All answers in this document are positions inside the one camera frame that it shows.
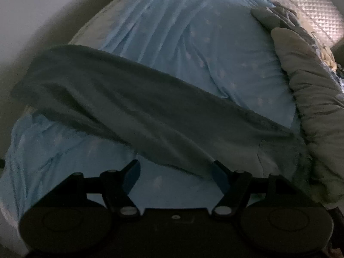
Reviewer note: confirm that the light blue star-print bed sheet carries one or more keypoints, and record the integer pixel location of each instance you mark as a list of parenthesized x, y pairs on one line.
[(188, 59)]

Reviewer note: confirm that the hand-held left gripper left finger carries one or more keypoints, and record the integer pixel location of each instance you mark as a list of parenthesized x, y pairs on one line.
[(132, 176)]

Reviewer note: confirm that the grey quilted blanket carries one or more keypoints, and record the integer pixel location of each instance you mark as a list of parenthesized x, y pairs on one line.
[(309, 86)]

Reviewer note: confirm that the dark grey fleece garment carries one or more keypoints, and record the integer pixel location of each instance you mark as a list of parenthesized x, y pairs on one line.
[(150, 113)]

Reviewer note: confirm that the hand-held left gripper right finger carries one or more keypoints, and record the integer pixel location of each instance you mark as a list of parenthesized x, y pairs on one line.
[(221, 178)]

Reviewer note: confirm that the white quilted headboard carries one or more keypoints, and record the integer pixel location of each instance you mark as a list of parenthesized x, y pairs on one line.
[(303, 5)]

